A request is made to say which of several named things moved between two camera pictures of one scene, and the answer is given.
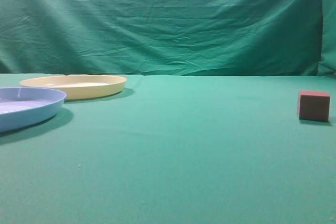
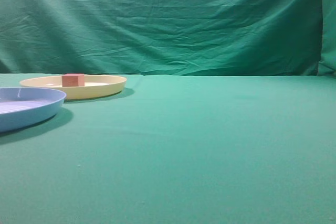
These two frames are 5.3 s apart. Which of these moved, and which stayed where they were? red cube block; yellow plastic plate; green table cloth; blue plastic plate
Moved: red cube block
Stayed: blue plastic plate; yellow plastic plate; green table cloth
